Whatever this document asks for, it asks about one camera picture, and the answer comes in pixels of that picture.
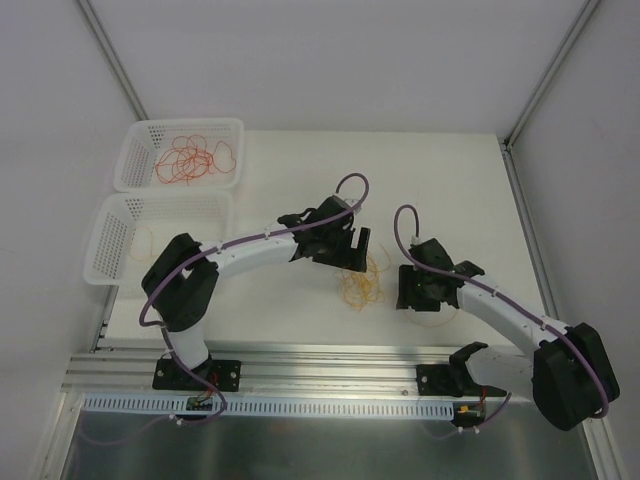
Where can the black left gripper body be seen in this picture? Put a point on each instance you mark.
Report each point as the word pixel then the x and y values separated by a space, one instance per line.
pixel 341 253

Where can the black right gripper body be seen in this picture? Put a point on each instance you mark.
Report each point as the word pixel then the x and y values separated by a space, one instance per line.
pixel 413 291

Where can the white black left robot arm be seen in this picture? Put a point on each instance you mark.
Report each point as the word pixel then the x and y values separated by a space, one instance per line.
pixel 180 284

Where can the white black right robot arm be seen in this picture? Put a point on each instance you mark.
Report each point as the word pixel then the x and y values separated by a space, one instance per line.
pixel 563 369

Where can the far white perforated basket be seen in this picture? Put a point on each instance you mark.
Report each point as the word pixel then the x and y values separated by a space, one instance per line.
pixel 181 153

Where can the white perforated basket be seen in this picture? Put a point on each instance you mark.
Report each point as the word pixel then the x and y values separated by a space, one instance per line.
pixel 132 229
pixel 181 153

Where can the near white perforated basket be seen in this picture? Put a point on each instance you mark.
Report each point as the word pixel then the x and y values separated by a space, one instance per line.
pixel 132 229

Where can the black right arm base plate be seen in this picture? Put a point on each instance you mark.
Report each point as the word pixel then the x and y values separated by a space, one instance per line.
pixel 445 380

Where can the right side aluminium rail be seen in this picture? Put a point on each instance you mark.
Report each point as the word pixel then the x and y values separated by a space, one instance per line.
pixel 527 226

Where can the aluminium rail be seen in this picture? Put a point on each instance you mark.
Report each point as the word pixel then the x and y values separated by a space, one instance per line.
pixel 527 226
pixel 268 369

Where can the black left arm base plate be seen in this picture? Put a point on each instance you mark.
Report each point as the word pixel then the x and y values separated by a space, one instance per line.
pixel 223 374

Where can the aluminium front rail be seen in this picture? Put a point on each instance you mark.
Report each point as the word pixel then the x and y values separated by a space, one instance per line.
pixel 268 369

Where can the left aluminium frame post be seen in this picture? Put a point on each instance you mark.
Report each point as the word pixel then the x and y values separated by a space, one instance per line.
pixel 111 58

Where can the aluminium frame post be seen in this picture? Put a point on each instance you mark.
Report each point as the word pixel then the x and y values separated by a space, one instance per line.
pixel 567 44
pixel 111 58

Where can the right aluminium frame post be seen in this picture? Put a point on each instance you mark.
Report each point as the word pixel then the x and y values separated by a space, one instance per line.
pixel 567 44

